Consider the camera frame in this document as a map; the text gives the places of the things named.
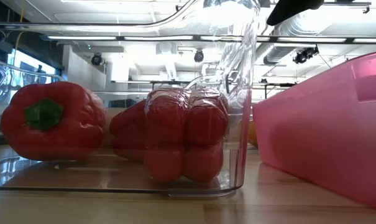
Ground red bell pepper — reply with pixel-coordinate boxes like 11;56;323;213
109;98;149;161
0;81;107;162
144;86;229;184

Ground pink translucent plastic bin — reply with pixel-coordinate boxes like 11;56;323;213
252;49;376;212

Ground clear plastic bin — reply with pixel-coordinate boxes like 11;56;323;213
0;0;260;198

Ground dark storage crate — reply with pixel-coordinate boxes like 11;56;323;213
108;98;137;109

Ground long ceiling light strip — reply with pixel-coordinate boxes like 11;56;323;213
40;34;376;44

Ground silver ventilation duct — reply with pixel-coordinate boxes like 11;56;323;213
255;14;303;66

